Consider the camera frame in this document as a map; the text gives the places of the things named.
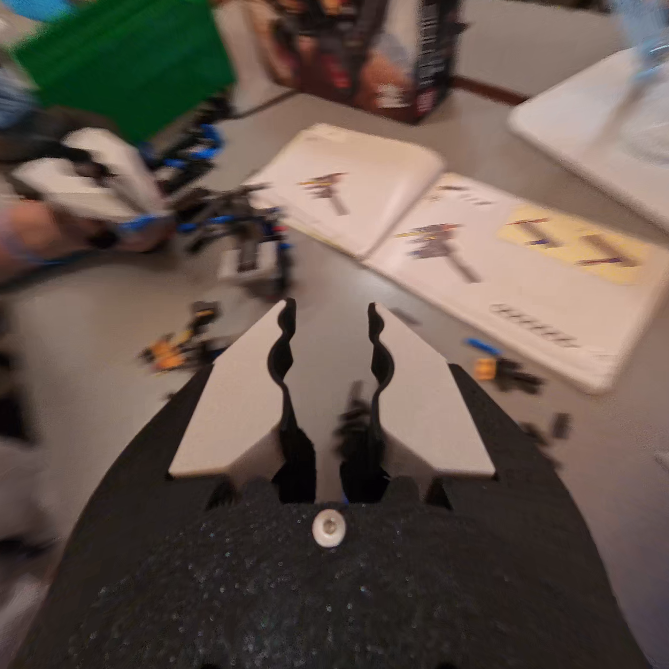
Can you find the person's left hand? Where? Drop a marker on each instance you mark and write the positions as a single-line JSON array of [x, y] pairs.
[[36, 232]]

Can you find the blue lego pin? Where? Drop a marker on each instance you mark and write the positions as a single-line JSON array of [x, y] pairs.
[[482, 346]]

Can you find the white book stand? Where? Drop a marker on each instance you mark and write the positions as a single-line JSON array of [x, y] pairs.
[[575, 130]]

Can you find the cluster of black lego pins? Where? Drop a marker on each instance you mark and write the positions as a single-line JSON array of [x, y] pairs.
[[517, 377]]

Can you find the green plastic bin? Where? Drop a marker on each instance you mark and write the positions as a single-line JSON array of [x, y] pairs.
[[130, 62]]

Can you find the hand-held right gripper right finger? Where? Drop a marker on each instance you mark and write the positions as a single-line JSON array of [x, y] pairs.
[[434, 418]]

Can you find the orange lego connector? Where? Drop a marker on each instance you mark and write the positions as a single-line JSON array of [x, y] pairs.
[[484, 368]]

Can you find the dark lego set box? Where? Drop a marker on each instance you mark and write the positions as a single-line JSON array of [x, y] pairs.
[[376, 57]]

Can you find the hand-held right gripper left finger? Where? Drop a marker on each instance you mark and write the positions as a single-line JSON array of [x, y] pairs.
[[230, 413]]

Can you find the open lego instruction booklet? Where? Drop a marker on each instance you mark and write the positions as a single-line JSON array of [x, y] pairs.
[[376, 167]]

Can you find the blue and black lego assembly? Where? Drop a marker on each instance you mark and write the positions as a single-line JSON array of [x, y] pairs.
[[193, 151]]

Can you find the partly built lego model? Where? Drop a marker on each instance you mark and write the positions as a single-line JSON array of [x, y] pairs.
[[251, 264]]

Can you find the black lego beam piece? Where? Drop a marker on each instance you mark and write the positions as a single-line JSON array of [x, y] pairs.
[[562, 424], [534, 434]]

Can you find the orange and black lego assembly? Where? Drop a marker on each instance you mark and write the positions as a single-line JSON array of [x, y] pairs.
[[172, 347]]

